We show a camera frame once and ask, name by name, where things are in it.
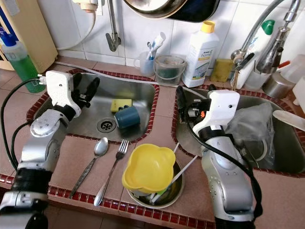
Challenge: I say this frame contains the blue ceramic mug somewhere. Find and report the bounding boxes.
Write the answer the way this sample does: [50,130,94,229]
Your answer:
[115,106,141,129]

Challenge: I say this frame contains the white green baby spoon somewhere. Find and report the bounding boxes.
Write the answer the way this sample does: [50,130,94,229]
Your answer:
[150,154,199,203]

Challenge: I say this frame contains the steel fork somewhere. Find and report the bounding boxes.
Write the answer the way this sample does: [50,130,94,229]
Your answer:
[94,139,129,206]

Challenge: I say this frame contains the yellow plastic bowl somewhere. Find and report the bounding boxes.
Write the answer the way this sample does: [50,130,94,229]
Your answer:
[122,143,176,194]

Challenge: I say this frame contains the round steel bowl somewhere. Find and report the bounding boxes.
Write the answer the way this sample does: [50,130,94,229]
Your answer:
[126,160,185,209]

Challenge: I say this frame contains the beige small bowl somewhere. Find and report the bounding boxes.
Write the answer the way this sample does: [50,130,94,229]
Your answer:
[130,186,160,198]

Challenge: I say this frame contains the steel kitchen faucet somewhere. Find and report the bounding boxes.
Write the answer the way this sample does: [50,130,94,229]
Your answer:
[231,0,303,74]

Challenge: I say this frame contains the steel sink basin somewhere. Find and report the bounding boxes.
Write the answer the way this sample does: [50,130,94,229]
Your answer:
[172,86,305,175]
[31,72,160,145]

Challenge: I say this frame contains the dark yellow sponge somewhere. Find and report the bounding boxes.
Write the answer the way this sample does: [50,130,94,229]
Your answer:
[210,58,235,83]

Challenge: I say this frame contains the bright yellow sponge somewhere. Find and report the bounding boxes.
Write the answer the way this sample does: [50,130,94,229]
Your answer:
[111,99,133,113]

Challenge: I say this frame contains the clear plastic small bucket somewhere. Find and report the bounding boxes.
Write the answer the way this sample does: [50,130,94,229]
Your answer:
[153,55,187,86]

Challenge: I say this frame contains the white bottle yellow cap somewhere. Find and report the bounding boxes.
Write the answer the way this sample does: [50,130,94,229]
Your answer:
[182,21,220,87]

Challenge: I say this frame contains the clear toothbrush cup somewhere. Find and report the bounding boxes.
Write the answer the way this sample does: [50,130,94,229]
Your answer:
[133,50,155,77]

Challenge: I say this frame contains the green liquid soap bottle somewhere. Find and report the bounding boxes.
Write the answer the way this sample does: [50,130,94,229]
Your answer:
[0,31,47,94]

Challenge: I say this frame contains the clear plastic bag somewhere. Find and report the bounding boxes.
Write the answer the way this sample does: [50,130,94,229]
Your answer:
[224,102,275,167]

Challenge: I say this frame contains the blue white toothbrush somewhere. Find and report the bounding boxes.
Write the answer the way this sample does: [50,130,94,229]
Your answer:
[145,32,166,61]

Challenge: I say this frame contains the steel cup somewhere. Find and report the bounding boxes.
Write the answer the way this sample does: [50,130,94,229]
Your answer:
[262,72,295,99]

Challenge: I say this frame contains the beige water purifier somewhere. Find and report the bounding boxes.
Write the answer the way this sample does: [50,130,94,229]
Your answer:
[0,0,58,73]

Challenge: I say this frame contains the white tap filter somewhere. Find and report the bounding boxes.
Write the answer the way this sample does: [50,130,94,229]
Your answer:
[72,0,101,12]

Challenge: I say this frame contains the hanging black steel pan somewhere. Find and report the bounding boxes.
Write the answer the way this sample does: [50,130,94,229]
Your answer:
[122,0,220,23]

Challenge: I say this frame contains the clear plastic container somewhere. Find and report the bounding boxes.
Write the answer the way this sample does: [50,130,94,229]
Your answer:
[279,55,305,84]

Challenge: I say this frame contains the white dish rack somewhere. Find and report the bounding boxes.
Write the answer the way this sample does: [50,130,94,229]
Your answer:
[293,76,305,110]

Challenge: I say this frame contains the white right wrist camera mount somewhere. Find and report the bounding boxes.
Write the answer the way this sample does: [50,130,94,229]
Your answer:
[193,90,240,134]

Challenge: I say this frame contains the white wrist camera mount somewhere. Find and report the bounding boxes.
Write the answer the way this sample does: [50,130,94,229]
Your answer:
[193,90,240,134]
[45,71,81,117]

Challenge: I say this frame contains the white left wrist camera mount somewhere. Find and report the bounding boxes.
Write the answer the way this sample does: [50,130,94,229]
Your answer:
[45,71,81,117]

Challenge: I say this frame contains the white hose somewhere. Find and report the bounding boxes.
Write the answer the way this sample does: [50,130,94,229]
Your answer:
[55,62,208,99]

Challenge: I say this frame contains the steel wall tap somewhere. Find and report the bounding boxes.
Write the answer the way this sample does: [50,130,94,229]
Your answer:
[103,0,121,52]

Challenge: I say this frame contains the white spatula handle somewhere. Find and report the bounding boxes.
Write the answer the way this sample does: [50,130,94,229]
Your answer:
[273,110,305,132]

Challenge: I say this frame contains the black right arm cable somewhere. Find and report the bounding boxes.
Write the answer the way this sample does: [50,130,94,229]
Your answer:
[186,124,263,220]

